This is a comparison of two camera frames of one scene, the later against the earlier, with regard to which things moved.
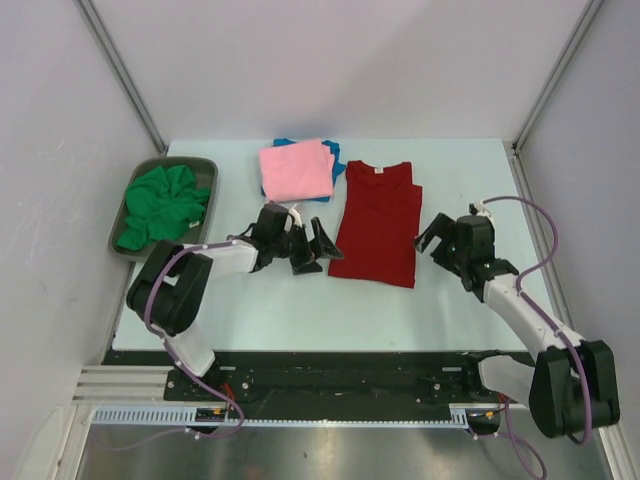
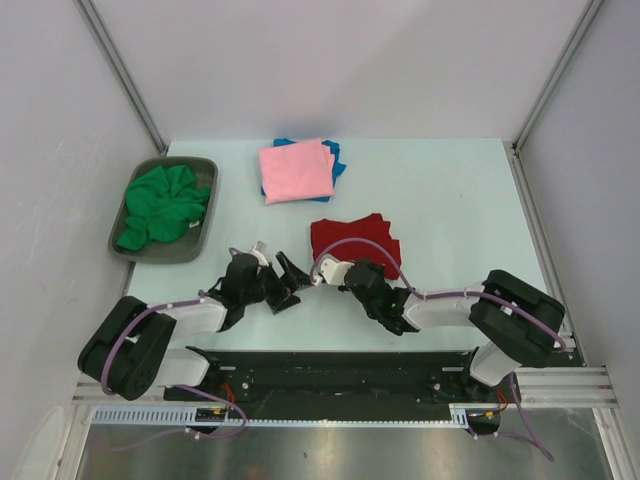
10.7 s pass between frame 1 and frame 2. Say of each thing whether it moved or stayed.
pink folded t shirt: stayed
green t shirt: stayed
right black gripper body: moved
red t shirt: moved
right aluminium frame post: stayed
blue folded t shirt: stayed
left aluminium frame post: stayed
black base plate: stayed
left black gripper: moved
